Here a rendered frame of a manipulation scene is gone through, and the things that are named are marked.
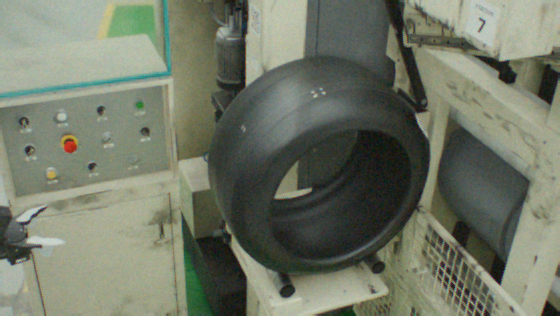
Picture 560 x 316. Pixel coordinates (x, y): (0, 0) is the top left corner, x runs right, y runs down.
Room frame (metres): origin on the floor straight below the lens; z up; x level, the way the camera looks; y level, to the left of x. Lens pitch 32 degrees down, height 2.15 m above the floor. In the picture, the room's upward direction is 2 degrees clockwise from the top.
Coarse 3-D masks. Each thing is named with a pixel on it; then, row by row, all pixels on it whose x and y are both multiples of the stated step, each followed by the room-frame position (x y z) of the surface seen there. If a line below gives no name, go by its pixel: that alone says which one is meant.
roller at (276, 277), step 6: (270, 270) 1.38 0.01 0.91; (270, 276) 1.37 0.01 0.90; (276, 276) 1.35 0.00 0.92; (282, 276) 1.34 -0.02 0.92; (288, 276) 1.35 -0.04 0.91; (276, 282) 1.33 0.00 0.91; (282, 282) 1.32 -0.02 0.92; (288, 282) 1.32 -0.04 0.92; (276, 288) 1.32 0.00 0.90; (282, 288) 1.30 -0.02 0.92; (288, 288) 1.30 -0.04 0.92; (294, 288) 1.31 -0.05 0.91; (282, 294) 1.30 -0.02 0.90; (288, 294) 1.30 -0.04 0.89
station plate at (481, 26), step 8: (472, 0) 1.30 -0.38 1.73; (480, 0) 1.28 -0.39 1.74; (472, 8) 1.29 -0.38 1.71; (480, 8) 1.27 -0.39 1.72; (488, 8) 1.25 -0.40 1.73; (496, 8) 1.23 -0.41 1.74; (472, 16) 1.29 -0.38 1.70; (480, 16) 1.27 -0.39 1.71; (488, 16) 1.25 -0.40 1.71; (496, 16) 1.22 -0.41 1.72; (472, 24) 1.29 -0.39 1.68; (480, 24) 1.26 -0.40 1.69; (488, 24) 1.24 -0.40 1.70; (496, 24) 1.22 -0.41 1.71; (472, 32) 1.28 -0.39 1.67; (480, 32) 1.26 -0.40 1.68; (488, 32) 1.24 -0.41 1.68; (480, 40) 1.25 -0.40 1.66; (488, 40) 1.23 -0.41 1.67
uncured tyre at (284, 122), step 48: (240, 96) 1.49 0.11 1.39; (288, 96) 1.40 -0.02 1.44; (336, 96) 1.38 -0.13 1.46; (384, 96) 1.43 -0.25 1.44; (240, 144) 1.35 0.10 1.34; (288, 144) 1.30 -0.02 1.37; (384, 144) 1.68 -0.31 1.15; (240, 192) 1.28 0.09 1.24; (336, 192) 1.66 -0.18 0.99; (384, 192) 1.60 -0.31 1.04; (240, 240) 1.29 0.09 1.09; (288, 240) 1.50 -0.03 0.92; (336, 240) 1.51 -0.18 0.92; (384, 240) 1.41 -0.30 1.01
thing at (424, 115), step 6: (396, 90) 1.98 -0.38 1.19; (402, 90) 1.96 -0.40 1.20; (402, 96) 1.95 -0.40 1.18; (408, 96) 1.92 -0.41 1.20; (408, 102) 1.92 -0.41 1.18; (414, 102) 1.89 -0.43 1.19; (414, 108) 1.88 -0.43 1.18; (420, 108) 1.85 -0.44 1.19; (420, 114) 1.80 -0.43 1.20; (426, 114) 1.81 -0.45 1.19; (426, 120) 1.81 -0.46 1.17; (426, 126) 1.81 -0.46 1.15; (354, 144) 1.93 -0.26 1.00
